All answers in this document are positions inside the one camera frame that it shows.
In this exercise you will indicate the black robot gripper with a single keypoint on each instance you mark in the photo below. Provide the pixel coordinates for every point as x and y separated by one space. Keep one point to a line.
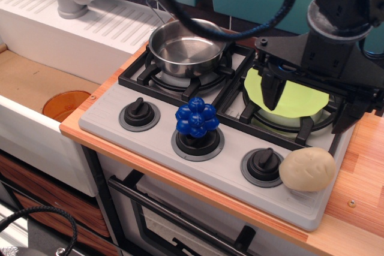
338 66

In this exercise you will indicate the beige toy potato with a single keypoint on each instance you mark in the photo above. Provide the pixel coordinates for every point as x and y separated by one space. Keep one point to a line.
310 169

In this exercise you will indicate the blue toy blueberry cluster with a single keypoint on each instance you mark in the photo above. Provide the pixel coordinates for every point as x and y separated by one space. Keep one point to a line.
196 118

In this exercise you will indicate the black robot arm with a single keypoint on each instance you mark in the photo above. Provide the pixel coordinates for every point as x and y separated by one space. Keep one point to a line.
343 18

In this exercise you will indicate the light green plastic plate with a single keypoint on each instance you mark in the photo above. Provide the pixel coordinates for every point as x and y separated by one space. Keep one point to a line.
296 100

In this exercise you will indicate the black right stove knob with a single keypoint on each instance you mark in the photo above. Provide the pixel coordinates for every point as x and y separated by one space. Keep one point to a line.
261 167

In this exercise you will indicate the black stove knob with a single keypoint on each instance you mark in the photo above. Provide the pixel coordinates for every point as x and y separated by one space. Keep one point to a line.
139 116
261 167
198 149

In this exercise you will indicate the grey toy stove top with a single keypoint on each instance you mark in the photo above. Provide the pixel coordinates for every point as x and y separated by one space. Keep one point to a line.
223 172

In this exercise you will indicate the black middle stove knob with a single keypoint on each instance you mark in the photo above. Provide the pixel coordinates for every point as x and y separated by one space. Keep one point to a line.
198 149

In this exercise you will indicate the stainless steel pot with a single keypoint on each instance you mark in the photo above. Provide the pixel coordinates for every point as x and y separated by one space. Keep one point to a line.
180 53

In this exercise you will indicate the black left stove knob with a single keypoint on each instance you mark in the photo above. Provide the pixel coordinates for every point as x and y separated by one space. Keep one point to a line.
139 116

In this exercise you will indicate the black right burner grate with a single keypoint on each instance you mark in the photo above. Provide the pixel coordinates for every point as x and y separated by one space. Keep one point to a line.
239 112

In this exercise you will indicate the black burner grate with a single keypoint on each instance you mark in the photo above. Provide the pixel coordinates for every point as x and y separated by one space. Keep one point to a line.
144 79
239 112

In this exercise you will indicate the black left burner grate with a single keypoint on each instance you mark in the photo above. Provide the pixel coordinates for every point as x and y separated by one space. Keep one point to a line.
144 79

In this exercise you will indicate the white oven door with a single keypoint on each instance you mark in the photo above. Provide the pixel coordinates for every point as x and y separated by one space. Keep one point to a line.
155 234

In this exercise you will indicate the orange translucent plastic bowl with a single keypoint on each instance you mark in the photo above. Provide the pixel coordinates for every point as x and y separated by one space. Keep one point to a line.
62 105

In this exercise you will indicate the white toy sink unit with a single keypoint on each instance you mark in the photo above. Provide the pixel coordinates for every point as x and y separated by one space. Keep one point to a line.
43 55

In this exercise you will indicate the black oven door handle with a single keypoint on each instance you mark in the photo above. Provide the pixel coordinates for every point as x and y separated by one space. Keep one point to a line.
127 187

